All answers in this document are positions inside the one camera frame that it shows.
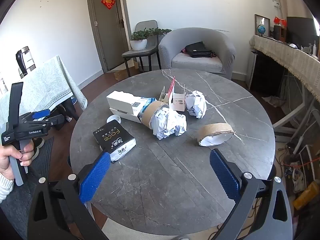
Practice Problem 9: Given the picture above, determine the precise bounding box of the person's left forearm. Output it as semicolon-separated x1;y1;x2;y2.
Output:
0;172;13;204

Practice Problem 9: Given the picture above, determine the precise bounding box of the cream fringed cloth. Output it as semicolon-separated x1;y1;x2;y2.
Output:
249;34;320;103

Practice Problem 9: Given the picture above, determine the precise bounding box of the grey door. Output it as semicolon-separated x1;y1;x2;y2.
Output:
86;0;130;72

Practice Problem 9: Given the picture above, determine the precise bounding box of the small white carton red flap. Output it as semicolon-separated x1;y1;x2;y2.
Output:
159;76;187;112

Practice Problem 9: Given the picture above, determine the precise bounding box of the potted plant white pot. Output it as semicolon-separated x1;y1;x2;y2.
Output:
130;27;172;51

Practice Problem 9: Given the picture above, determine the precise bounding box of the grey chair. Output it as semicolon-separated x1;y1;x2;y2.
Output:
122;20;162;77

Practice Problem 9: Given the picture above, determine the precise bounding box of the large paper ball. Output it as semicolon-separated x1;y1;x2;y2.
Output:
151;106;187;140

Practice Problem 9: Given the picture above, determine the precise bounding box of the blue and white packet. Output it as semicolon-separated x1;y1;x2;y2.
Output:
137;97;158;117

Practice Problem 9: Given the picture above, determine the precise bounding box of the picture frame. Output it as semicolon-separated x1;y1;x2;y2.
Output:
254;14;270;38

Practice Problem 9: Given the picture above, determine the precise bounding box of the black tissue pack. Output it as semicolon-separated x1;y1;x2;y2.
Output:
93;120;137;163

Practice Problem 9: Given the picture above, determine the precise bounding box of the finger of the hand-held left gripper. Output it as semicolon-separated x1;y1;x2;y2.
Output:
25;114;65;132
19;109;50;122

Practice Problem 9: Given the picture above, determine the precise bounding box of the black monitor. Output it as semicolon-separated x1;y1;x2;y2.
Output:
286;17;317;47

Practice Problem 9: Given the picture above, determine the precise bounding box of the small paper ball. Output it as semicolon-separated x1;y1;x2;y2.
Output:
185;90;207;119

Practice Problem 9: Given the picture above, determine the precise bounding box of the grey armchair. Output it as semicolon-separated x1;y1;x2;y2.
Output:
158;27;236;80

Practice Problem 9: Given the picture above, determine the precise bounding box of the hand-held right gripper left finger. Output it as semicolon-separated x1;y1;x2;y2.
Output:
27;152;111;240

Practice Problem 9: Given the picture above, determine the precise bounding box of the yellow box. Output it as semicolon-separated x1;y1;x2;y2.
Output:
292;181;320;210

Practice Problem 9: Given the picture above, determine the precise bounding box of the black bag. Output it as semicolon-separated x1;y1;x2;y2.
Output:
184;41;215;58

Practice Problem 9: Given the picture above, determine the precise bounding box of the white rectangular box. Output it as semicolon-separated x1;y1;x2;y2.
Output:
106;90;148;123

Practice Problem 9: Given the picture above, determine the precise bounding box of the cardboard box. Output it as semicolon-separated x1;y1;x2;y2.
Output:
114;61;139;82

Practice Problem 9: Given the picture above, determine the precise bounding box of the dark ribbed floor mat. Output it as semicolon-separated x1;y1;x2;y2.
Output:
31;136;54;180

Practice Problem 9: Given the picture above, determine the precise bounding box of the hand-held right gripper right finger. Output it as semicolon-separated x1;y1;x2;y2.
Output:
209;149;293;240

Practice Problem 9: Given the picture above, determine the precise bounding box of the white desk frame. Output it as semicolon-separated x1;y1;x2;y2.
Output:
272;97;316;136

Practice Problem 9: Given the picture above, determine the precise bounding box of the white power strip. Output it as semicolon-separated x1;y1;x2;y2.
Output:
291;130;307;155

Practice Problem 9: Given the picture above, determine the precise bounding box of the dining table with patterned cloth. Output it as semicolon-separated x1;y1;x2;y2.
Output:
0;55;88;130

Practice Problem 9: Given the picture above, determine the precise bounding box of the brown wooden box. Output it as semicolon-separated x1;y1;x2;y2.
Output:
273;25;287;40

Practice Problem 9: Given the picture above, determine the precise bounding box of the cardboard tape roll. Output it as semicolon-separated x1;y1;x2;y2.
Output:
141;101;170;128
196;122;235;147

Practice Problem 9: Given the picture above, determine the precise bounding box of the person's left hand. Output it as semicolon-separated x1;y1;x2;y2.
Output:
0;142;34;180

